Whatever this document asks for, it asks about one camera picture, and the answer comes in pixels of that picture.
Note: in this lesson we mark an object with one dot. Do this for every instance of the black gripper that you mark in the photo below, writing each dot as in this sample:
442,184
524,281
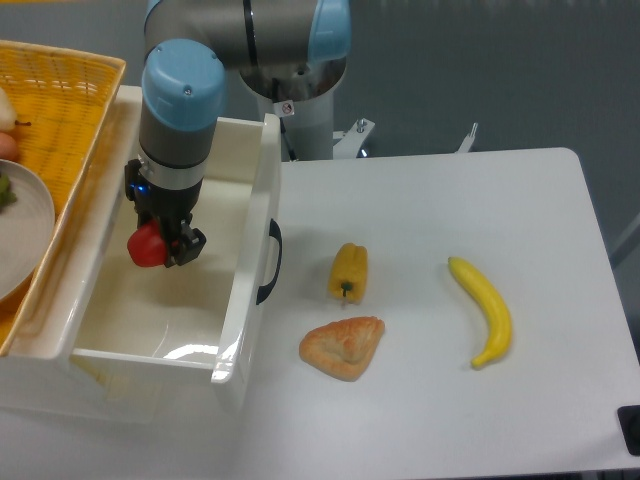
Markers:
171,209

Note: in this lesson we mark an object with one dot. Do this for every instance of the white metal bracket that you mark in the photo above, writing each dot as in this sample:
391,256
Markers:
468,141

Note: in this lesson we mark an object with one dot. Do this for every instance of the black drawer handle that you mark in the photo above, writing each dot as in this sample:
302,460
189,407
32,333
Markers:
273,262

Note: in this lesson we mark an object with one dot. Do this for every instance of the yellow bell pepper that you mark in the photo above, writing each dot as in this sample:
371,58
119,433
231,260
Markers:
349,273

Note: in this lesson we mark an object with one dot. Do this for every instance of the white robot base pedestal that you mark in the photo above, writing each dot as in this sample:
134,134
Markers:
302,96

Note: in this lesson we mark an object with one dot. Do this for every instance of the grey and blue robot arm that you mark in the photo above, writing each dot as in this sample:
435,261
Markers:
291,54

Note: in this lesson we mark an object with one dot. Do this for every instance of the green grapes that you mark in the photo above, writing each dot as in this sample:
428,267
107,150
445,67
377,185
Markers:
7,196

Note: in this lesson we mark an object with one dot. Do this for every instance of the grey plate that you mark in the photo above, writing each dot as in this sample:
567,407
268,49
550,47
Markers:
26,227

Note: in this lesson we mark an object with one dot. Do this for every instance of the black object at table edge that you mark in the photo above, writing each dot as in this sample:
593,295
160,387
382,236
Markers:
629,419

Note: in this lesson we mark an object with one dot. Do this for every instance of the red bell pepper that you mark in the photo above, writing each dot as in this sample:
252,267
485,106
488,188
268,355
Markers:
146,247

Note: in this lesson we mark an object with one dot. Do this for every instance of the triangular pastry bread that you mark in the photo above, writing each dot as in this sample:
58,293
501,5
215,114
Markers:
343,349

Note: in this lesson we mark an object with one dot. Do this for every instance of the white drawer cabinet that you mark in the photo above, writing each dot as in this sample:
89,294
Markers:
75,320

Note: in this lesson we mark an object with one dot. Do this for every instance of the yellow woven basket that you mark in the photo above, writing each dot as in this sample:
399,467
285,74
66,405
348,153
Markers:
66,95

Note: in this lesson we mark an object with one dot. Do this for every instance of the open white upper drawer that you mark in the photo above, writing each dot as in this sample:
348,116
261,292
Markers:
200,300

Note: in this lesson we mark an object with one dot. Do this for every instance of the yellow banana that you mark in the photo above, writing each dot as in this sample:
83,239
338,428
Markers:
493,306

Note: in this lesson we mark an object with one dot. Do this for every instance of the orange peach fruit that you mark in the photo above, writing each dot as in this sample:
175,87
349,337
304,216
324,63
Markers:
9,149

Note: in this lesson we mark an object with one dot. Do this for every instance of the white pear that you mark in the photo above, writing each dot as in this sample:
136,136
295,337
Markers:
8,115

